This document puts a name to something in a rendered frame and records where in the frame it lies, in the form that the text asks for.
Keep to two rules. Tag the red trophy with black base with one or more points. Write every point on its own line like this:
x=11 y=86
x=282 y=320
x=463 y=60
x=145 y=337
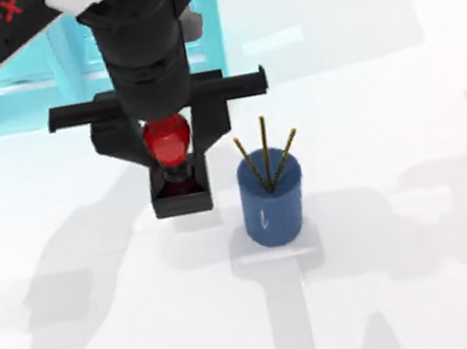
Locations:
x=167 y=143

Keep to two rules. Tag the golden stick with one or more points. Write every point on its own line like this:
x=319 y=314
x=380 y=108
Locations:
x=266 y=151
x=250 y=162
x=285 y=150

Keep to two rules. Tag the grey rounded box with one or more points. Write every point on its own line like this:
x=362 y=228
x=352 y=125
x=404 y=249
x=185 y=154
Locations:
x=192 y=24

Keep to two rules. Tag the light blue rack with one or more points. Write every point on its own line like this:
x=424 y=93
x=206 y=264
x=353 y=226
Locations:
x=27 y=94

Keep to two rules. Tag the blue plant pot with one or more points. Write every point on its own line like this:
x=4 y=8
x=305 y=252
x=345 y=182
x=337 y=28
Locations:
x=274 y=217

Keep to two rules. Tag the white square coaster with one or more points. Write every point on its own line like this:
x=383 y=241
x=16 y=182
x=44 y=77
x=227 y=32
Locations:
x=247 y=255

